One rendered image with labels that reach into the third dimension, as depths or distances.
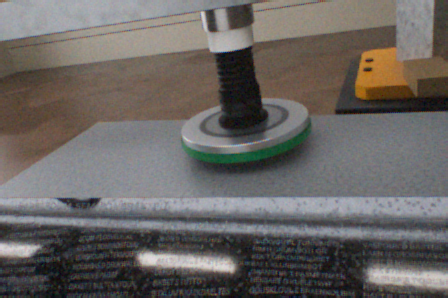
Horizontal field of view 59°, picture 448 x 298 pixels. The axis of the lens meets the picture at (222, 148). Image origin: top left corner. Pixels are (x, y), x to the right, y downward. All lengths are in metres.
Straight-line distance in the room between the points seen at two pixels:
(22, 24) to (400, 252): 0.57
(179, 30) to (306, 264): 6.94
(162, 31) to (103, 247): 6.95
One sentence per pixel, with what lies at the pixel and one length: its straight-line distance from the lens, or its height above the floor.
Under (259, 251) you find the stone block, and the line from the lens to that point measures 0.54.
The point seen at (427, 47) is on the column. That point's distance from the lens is 1.35.
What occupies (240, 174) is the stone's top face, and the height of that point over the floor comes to 0.87.
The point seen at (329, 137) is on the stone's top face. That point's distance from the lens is 0.70.
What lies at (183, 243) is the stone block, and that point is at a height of 0.82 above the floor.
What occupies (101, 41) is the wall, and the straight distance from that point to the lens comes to 8.14.
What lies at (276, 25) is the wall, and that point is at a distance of 6.86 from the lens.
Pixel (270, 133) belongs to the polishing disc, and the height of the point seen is 0.92.
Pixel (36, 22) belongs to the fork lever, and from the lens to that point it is 0.63.
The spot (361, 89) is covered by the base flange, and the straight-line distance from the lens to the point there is 1.25.
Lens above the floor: 1.15
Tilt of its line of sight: 23 degrees down
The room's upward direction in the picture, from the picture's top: 11 degrees counter-clockwise
